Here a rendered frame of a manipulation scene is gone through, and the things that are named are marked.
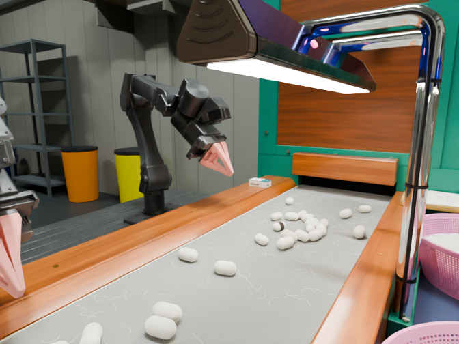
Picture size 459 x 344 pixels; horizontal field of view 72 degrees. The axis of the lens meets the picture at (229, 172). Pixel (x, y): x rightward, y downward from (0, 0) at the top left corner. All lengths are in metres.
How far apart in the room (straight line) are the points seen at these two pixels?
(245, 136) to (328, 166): 1.77
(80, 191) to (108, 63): 1.44
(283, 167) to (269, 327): 0.77
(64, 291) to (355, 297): 0.38
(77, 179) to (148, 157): 2.83
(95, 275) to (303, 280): 0.31
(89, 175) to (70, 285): 3.29
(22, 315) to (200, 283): 0.23
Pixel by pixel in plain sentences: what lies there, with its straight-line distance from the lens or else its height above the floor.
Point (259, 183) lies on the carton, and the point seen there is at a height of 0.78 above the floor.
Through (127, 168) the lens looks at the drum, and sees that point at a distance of 2.99.
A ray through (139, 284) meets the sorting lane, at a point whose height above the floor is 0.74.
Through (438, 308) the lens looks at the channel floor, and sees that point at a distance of 0.66.
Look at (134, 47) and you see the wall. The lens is 3.60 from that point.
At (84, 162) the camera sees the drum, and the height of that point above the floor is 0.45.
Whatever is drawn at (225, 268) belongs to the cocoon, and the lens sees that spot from 0.51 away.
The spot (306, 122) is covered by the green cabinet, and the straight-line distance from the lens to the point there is 1.09.
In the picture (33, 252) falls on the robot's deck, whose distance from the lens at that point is 0.89.
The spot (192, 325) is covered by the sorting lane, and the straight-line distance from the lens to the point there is 0.43.
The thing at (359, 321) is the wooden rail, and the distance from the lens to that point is 0.41.
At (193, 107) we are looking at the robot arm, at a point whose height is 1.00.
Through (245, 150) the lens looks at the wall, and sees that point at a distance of 2.73.
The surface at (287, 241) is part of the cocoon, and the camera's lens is 0.61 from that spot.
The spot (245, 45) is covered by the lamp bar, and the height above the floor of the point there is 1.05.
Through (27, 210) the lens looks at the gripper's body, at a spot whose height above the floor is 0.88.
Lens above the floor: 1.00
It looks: 11 degrees down
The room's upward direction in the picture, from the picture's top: straight up
